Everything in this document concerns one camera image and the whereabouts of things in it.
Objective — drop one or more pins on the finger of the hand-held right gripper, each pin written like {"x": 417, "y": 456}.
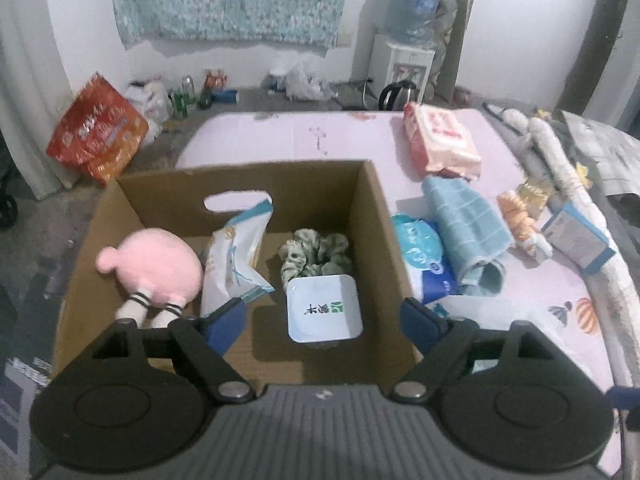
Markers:
{"x": 626, "y": 399}

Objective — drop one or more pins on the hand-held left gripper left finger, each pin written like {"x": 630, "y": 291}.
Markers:
{"x": 227, "y": 322}

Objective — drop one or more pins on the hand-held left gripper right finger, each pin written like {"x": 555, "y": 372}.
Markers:
{"x": 420, "y": 325}

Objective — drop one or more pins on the white tissue packet blue trim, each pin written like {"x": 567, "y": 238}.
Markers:
{"x": 230, "y": 260}

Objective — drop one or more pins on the blue wet wipes pack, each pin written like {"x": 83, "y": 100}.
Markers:
{"x": 420, "y": 250}

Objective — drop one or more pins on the pink plush toy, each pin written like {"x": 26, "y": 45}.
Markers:
{"x": 155, "y": 265}

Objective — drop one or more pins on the white yogurt cup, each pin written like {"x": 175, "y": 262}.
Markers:
{"x": 320, "y": 310}

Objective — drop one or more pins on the green patterned scrunchie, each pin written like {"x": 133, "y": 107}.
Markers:
{"x": 310, "y": 252}

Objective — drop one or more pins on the light blue towel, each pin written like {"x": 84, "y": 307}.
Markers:
{"x": 465, "y": 220}

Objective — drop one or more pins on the orange striped socks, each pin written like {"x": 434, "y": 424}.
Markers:
{"x": 517, "y": 215}

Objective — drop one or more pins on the brown cardboard box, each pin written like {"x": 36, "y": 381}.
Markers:
{"x": 320, "y": 200}

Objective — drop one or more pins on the blue and white box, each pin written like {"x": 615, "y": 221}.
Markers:
{"x": 570, "y": 235}

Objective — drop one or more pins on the pink wet wipes pack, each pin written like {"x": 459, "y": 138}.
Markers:
{"x": 440, "y": 135}

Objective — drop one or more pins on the patterned floor mat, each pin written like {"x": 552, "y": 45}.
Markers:
{"x": 25, "y": 385}

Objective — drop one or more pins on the white quilted blanket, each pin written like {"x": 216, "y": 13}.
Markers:
{"x": 555, "y": 150}

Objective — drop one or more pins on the small blue carton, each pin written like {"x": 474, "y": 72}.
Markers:
{"x": 225, "y": 96}

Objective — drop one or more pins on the black electric kettle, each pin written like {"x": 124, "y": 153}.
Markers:
{"x": 400, "y": 95}

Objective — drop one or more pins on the red plastic bag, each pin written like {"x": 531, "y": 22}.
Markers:
{"x": 95, "y": 130}

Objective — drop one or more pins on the white crumpled bags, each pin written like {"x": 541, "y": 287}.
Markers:
{"x": 150, "y": 97}

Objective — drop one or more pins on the orange snack packet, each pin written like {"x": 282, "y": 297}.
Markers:
{"x": 216, "y": 80}

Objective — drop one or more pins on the checked grey cloth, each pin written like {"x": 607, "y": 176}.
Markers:
{"x": 605, "y": 150}

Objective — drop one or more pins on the small white plastic bag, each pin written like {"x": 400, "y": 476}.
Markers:
{"x": 305, "y": 82}

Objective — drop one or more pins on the white water dispenser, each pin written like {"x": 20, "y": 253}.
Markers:
{"x": 400, "y": 60}

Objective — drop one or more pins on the woven mat board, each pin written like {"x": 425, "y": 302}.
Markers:
{"x": 450, "y": 60}

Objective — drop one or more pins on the white curtain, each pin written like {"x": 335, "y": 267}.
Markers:
{"x": 30, "y": 135}

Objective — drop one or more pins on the large blue water bottle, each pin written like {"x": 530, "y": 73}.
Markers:
{"x": 415, "y": 5}

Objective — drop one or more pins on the teal floral hanging cloth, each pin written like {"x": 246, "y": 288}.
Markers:
{"x": 225, "y": 0}

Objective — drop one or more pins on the wall socket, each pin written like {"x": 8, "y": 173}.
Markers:
{"x": 345, "y": 37}

